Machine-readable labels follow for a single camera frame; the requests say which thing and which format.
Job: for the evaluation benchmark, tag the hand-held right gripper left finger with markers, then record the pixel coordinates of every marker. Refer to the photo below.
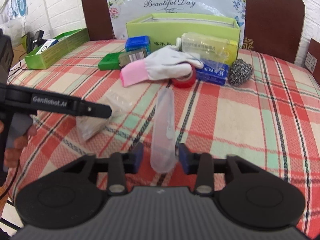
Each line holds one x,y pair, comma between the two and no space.
138,156

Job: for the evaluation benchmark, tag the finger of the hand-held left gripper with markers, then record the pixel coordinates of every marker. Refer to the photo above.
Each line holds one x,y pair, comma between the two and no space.
97,110

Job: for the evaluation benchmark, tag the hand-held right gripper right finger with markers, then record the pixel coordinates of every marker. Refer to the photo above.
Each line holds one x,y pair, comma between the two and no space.
184,158

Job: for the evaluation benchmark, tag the clear packet with tan contents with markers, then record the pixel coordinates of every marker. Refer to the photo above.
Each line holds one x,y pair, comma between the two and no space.
90,127

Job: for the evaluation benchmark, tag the long clear plastic bag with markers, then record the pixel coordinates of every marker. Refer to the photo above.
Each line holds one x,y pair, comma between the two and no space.
162,120

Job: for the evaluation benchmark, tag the blue square plastic container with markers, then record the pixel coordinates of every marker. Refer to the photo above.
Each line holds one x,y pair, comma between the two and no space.
137,43

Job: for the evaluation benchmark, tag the light green cardboard box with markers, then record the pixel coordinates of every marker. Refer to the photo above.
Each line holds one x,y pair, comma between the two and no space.
160,31

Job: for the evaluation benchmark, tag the clear plastic package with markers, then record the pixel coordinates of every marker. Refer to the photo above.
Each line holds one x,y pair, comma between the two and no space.
200,43

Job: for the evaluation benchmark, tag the person's left hand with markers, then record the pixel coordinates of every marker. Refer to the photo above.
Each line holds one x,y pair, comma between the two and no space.
16,143

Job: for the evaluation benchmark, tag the small green box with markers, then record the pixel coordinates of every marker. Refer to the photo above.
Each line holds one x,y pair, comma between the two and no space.
108,61

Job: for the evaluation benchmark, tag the blue and white box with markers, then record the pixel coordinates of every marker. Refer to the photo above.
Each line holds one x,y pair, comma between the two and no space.
47,46

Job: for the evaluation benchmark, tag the green box at left edge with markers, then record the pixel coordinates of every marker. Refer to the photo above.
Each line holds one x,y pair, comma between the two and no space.
62,47

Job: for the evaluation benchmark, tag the black device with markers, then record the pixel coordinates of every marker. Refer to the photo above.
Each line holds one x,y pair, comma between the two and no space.
36,38

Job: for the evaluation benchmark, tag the grey striped packet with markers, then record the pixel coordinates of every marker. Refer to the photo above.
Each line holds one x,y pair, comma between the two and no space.
132,56

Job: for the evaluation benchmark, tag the plaid bed sheet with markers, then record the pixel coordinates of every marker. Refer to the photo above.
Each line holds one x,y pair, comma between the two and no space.
250,130

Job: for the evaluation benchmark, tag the white plastic bag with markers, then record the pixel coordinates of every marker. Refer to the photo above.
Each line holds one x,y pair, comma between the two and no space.
13,30

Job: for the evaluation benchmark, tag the red tape roll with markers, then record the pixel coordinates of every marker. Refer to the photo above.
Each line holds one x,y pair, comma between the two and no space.
183,83

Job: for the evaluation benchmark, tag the blue medicine box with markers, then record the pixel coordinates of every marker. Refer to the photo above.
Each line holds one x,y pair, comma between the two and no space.
212,75

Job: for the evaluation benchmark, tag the steel wool scrubber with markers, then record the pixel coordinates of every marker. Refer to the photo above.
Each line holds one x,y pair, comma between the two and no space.
240,72

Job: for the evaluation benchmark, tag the yellow and white medicine box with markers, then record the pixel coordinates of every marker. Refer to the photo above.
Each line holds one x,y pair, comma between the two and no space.
233,50

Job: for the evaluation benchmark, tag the brown wooden headboard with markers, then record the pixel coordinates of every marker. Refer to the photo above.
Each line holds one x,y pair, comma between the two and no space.
270,17

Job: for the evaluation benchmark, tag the blue wall decoration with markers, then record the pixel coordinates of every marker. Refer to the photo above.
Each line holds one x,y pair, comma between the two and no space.
21,5

